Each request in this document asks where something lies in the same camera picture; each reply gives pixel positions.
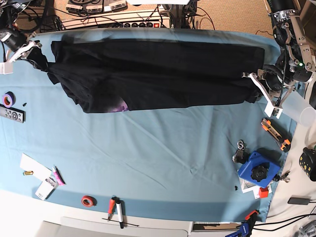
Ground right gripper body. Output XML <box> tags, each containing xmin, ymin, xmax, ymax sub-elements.
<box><xmin>0</xmin><ymin>40</ymin><xmax>42</xmax><ymax>75</ymax></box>

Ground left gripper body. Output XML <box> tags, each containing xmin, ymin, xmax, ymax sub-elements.
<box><xmin>242</xmin><ymin>69</ymin><xmax>295</xmax><ymax>119</ymax></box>

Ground black graphic t-shirt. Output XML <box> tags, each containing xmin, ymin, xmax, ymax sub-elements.
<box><xmin>44</xmin><ymin>39</ymin><xmax>265</xmax><ymax>113</ymax></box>

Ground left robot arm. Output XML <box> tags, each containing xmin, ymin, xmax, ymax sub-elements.
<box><xmin>242</xmin><ymin>0</ymin><xmax>316</xmax><ymax>118</ymax></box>

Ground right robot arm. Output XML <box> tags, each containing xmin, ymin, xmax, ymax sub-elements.
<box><xmin>0</xmin><ymin>0</ymin><xmax>47</xmax><ymax>75</ymax></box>

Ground translucent plastic cup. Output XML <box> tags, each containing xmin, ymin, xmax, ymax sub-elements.
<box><xmin>281</xmin><ymin>91</ymin><xmax>316</xmax><ymax>127</ymax></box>

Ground purple tape roll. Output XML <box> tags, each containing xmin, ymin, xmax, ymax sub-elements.
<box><xmin>2</xmin><ymin>91</ymin><xmax>16</xmax><ymax>108</ymax></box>

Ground orange black utility knife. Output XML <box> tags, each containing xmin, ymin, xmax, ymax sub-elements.
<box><xmin>261</xmin><ymin>118</ymin><xmax>291</xmax><ymax>153</ymax></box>

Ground black remote control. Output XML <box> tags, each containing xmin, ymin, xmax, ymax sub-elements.
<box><xmin>0</xmin><ymin>105</ymin><xmax>25</xmax><ymax>123</ymax></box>

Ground metal carabiner keys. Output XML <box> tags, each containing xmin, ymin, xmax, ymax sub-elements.
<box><xmin>232</xmin><ymin>140</ymin><xmax>246</xmax><ymax>164</ymax></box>

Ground black yellow dotted mug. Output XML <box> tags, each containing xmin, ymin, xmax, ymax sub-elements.
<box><xmin>299</xmin><ymin>147</ymin><xmax>316</xmax><ymax>182</ymax></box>

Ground blue box with knob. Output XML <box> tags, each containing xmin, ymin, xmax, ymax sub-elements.
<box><xmin>237</xmin><ymin>151</ymin><xmax>281</xmax><ymax>188</ymax></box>

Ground white paper under box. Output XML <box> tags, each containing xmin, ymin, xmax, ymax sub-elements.
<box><xmin>239</xmin><ymin>178</ymin><xmax>272</xmax><ymax>199</ymax></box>

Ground red cube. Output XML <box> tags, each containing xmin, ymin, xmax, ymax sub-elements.
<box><xmin>258</xmin><ymin>188</ymin><xmax>269</xmax><ymax>198</ymax></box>

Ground white paper sheet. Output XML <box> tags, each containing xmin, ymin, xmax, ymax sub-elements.
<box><xmin>20</xmin><ymin>154</ymin><xmax>52</xmax><ymax>181</ymax></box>

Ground black power adapter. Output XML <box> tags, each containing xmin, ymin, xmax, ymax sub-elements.
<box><xmin>287</xmin><ymin>196</ymin><xmax>311</xmax><ymax>205</ymax></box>

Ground brass cylinder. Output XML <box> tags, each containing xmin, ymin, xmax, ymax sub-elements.
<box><xmin>23</xmin><ymin>171</ymin><xmax>34</xmax><ymax>176</ymax></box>

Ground pink tube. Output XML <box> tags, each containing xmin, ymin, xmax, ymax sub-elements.
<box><xmin>52</xmin><ymin>166</ymin><xmax>66</xmax><ymax>186</ymax></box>

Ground black power strip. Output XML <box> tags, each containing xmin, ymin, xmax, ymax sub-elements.
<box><xmin>97</xmin><ymin>21</ymin><xmax>167</xmax><ymax>28</ymax></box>

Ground white card packet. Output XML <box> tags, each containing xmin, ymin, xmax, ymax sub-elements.
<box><xmin>35</xmin><ymin>177</ymin><xmax>58</xmax><ymax>200</ymax></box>

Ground blue orange clamp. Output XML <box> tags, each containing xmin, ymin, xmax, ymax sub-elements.
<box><xmin>226</xmin><ymin>210</ymin><xmax>259</xmax><ymax>237</ymax></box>

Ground red tape roll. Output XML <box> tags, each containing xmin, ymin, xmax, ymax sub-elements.
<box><xmin>81</xmin><ymin>195</ymin><xmax>95</xmax><ymax>207</ymax></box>

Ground white black marker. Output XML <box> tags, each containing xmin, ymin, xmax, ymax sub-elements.
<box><xmin>116</xmin><ymin>200</ymin><xmax>124</xmax><ymax>221</ymax></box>

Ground black zip tie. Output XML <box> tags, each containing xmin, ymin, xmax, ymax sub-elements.
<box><xmin>103</xmin><ymin>218</ymin><xmax>139</xmax><ymax>229</ymax></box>

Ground red handled screwdriver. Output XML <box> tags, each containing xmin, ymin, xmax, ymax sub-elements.
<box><xmin>107</xmin><ymin>197</ymin><xmax>117</xmax><ymax>221</ymax></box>

